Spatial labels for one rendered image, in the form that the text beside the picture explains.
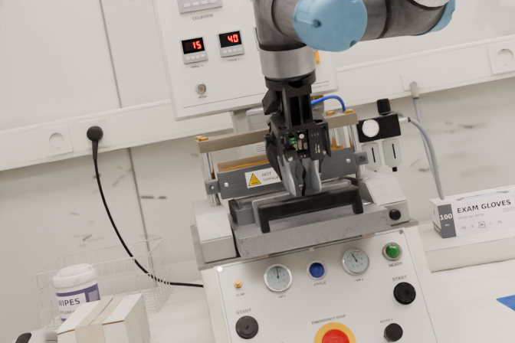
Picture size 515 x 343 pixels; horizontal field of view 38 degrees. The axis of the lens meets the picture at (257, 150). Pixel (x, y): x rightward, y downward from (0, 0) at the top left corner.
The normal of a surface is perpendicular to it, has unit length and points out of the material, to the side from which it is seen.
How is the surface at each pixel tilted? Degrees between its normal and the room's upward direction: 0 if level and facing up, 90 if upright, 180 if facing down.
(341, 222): 90
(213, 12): 90
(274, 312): 65
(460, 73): 90
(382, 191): 41
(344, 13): 109
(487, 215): 90
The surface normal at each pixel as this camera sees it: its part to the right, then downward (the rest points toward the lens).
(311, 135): 0.17, 0.37
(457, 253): -0.07, 0.07
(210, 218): -0.07, -0.72
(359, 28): 0.41, 0.30
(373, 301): 0.03, -0.39
